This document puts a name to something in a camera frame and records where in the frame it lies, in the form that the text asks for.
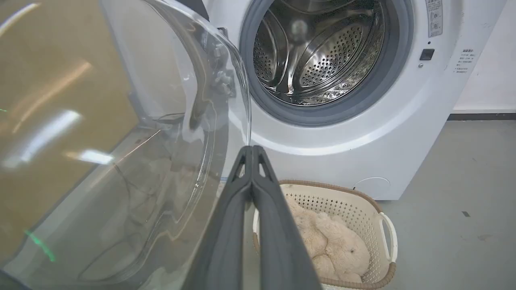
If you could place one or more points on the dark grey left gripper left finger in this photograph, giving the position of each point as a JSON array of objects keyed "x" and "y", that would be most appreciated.
[{"x": 225, "y": 241}]

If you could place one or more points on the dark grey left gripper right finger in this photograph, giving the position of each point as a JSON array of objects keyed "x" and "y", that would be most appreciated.
[{"x": 278, "y": 241}]

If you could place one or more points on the transparent washing machine door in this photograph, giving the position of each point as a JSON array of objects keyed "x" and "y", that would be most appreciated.
[{"x": 121, "y": 141}]

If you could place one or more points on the white front-load washing machine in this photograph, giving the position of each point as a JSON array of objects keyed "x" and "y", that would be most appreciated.
[{"x": 363, "y": 100}]

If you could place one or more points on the cream plush toy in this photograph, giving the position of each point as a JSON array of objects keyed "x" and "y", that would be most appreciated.
[{"x": 334, "y": 245}]

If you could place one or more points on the beige plastic laundry basket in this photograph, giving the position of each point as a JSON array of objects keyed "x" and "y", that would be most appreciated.
[{"x": 363, "y": 217}]

